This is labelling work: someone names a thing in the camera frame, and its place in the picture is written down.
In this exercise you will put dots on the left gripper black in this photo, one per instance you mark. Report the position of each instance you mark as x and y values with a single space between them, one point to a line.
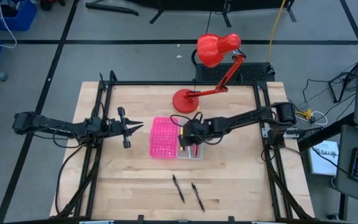
124 141

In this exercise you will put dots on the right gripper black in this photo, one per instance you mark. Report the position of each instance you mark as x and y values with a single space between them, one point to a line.
191 140

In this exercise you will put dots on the clear plastic supply box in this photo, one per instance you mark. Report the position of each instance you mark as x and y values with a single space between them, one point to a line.
199 154

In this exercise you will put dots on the pink perforated basket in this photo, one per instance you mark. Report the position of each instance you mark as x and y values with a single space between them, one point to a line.
164 138

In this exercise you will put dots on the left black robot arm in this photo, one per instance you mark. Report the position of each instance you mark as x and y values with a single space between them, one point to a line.
51 127

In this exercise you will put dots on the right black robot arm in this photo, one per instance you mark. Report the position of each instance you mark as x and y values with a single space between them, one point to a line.
244 119

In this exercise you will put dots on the black perforated metal box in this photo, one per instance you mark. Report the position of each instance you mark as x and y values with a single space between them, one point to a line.
250 72

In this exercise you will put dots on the red desk lamp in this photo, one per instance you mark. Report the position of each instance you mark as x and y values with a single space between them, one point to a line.
211 49

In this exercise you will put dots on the black stand bar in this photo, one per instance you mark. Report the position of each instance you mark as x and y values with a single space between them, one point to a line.
110 8

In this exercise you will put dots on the white booklet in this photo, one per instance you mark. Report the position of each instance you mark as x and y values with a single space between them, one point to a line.
322 158

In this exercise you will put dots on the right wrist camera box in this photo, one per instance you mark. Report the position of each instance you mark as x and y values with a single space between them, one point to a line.
194 128

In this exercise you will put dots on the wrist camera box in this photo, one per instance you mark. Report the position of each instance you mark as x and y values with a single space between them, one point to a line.
115 128
194 128

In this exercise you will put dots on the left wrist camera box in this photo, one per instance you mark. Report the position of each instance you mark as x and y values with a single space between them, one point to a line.
115 128

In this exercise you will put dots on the black aluminium table frame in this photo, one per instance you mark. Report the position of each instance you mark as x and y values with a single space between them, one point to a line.
182 83

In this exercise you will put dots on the silver metal bracket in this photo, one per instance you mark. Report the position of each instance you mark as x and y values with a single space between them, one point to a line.
266 132

